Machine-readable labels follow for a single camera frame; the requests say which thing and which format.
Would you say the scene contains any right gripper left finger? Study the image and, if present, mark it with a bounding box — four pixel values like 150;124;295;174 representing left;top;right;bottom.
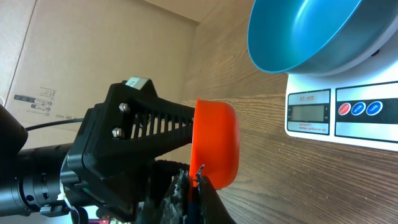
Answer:
149;169;190;224

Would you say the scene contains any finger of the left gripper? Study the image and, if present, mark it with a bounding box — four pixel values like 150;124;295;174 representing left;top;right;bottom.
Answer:
99;79;195;156

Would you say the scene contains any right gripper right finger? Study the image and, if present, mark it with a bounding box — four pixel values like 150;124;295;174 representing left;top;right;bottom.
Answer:
195;164;236;224

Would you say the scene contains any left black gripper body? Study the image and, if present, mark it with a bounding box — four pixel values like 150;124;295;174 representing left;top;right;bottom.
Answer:
60;105;155;222

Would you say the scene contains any red measuring scoop blue handle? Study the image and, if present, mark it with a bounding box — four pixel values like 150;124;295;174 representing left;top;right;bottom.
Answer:
189;100;240;189

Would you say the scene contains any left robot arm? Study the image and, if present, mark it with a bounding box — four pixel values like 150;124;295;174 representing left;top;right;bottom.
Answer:
1;80;195;223

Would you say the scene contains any white digital kitchen scale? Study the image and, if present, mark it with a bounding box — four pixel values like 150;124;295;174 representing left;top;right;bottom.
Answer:
284;18;398;152

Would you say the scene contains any blue bowl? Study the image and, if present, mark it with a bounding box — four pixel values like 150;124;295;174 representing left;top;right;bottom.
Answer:
247;0;397;74

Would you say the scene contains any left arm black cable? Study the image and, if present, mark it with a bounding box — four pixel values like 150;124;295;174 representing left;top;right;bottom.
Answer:
25;117;85;132

